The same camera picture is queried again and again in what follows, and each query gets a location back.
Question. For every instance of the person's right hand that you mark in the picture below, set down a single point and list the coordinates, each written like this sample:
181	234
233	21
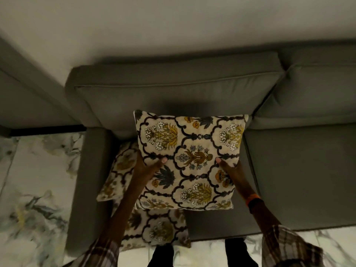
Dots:
237	177

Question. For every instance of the person's left hand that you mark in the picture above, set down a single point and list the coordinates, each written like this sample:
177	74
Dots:
141	173

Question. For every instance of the person's right thumb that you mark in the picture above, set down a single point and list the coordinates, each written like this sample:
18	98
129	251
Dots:
223	164

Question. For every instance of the person's left thumb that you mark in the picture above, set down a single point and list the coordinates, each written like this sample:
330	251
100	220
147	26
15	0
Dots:
160	164

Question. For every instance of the floral patterned throw pillow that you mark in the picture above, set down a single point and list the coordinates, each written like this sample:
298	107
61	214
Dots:
158	228
192	141
119	169

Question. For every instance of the person's left forearm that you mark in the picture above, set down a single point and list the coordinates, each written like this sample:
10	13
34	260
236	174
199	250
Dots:
125	214

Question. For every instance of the person's right forearm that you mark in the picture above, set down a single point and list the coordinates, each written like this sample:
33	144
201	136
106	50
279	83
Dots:
264	216

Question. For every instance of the orange wristband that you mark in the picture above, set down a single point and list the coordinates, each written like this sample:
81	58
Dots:
251	199

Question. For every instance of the black wristwatch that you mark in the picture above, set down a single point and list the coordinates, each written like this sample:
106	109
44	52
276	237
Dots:
256	205

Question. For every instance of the gray sofa seat cushion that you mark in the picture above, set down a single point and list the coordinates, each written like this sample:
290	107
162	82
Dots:
303	177
211	222

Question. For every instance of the gray sofa back cushion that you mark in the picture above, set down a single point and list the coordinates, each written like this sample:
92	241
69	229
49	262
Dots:
172	91
314	94

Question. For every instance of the gray fabric sofa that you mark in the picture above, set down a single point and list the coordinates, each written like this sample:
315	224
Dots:
89	191

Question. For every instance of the person's right leg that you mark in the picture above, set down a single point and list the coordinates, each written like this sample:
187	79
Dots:
239	253

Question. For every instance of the person's leg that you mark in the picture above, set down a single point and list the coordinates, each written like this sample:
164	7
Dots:
239	253
161	257

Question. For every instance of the person's left leg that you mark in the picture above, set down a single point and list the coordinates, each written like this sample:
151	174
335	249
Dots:
161	257

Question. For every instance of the plaid shirt right sleeve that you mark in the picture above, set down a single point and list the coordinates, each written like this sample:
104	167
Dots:
289	250

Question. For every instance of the plaid shirt sleeve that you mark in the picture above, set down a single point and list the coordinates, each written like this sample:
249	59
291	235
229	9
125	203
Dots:
289	250
97	254

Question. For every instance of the plaid shirt left sleeve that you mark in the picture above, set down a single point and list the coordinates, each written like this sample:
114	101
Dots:
97	254

